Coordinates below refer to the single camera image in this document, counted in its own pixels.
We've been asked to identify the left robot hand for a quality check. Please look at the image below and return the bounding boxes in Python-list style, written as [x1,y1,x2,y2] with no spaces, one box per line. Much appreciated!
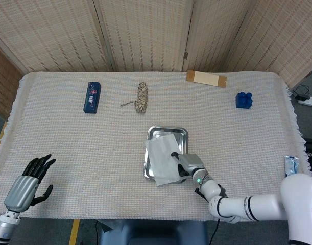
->
[4,154,56,213]

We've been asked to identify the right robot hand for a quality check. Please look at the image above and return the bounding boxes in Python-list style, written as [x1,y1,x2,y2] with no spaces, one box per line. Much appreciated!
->
[170,152,205,177]

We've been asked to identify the white paper sheet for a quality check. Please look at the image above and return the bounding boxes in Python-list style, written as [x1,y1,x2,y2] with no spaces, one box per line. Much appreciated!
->
[145,134,187,187]

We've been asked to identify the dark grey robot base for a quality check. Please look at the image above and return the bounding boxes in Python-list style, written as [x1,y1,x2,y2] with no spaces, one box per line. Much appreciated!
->
[97,219,209,245]

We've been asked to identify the silver metal tray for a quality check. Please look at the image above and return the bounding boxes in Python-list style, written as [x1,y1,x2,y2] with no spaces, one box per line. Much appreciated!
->
[143,125,189,184]

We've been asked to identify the blue building block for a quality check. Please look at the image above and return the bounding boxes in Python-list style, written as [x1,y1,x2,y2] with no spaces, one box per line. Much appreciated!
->
[235,91,253,109]

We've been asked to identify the cardboard strip with cream card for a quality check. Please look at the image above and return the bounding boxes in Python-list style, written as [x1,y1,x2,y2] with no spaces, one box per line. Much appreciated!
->
[185,70,227,88]

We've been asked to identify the white woven tablecloth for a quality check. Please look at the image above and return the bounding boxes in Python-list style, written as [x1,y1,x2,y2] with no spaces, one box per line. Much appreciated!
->
[0,71,312,223]

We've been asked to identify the white blue toothpaste tube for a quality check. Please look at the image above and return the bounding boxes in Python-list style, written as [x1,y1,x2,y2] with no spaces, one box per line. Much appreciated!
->
[283,155,299,177]

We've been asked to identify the brown woven screen panel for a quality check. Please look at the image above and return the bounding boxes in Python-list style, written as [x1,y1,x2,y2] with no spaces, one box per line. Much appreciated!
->
[0,42,23,119]

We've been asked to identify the dark blue printed box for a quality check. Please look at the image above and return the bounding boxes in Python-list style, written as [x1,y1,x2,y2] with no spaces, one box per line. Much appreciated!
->
[83,81,102,114]

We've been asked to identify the beige woven screen panel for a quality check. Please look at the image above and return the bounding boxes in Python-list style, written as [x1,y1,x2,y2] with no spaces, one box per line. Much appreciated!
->
[93,0,195,72]
[0,0,117,74]
[226,0,312,89]
[181,0,257,72]

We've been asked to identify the white power strip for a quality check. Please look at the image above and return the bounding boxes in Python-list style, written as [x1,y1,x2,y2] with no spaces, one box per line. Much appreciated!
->
[298,96,312,108]

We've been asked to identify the braided rope bundle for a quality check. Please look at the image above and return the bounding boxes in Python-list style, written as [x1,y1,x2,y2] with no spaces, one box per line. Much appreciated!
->
[119,81,149,114]

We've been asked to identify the black adapter with cable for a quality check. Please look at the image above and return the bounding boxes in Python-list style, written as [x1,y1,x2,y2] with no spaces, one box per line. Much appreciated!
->
[291,84,311,101]

